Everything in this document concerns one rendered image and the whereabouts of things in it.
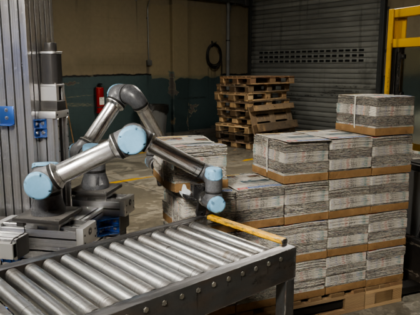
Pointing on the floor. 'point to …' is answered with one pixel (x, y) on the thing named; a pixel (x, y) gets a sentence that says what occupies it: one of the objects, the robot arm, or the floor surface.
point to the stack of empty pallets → (235, 134)
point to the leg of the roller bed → (285, 297)
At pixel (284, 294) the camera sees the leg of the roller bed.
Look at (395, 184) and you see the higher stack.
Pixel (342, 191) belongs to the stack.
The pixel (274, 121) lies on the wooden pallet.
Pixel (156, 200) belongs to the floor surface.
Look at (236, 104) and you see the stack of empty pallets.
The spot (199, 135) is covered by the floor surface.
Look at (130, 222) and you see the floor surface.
